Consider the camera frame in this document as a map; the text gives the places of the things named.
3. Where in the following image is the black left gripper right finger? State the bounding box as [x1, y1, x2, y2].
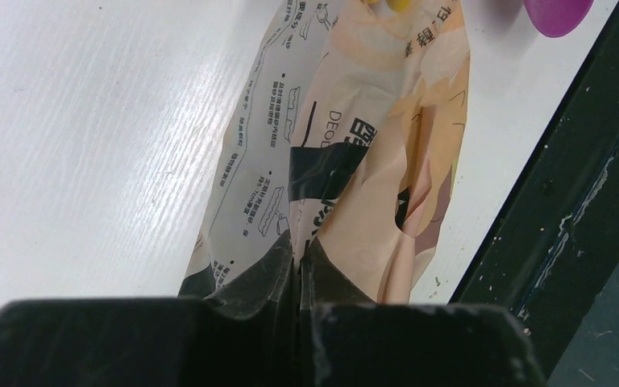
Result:
[299, 241, 546, 386]

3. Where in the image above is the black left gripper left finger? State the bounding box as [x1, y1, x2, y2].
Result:
[0, 234, 297, 386]

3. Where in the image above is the beige cat litter bag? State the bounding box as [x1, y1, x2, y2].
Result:
[180, 1, 471, 304]

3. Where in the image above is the purple litter scoop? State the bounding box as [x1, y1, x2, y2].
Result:
[522, 0, 594, 38]

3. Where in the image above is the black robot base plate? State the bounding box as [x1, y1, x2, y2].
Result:
[452, 3, 619, 376]

